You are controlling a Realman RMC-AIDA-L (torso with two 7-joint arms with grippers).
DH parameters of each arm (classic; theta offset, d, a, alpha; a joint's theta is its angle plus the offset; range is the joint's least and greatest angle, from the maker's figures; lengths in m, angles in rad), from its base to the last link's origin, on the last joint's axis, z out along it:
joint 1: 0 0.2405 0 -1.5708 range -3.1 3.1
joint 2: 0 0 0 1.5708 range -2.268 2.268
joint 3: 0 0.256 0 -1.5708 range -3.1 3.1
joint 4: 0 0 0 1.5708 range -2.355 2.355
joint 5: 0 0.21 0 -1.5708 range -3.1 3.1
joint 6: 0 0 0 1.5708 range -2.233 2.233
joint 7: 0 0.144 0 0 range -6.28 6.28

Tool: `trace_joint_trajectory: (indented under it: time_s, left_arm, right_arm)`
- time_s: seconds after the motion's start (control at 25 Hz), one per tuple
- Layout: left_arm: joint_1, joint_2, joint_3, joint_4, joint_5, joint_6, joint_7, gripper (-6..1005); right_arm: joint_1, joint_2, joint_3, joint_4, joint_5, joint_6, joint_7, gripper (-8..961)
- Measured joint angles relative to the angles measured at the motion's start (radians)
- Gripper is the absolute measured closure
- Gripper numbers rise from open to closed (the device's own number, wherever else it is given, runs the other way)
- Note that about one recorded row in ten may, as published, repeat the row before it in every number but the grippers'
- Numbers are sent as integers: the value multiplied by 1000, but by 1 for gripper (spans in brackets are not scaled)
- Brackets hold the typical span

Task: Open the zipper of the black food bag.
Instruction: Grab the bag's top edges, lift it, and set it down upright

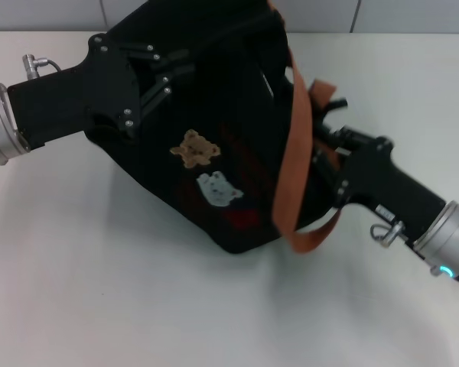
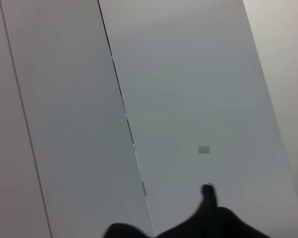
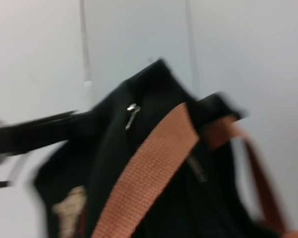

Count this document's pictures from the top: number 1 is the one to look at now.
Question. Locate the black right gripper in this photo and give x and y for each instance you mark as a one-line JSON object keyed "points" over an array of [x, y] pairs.
{"points": [[382, 183]]}

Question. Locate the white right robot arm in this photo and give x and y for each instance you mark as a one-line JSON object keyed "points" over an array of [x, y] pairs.
{"points": [[451, 237]]}

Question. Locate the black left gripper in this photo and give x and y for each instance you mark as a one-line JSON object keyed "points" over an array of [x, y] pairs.
{"points": [[80, 99]]}

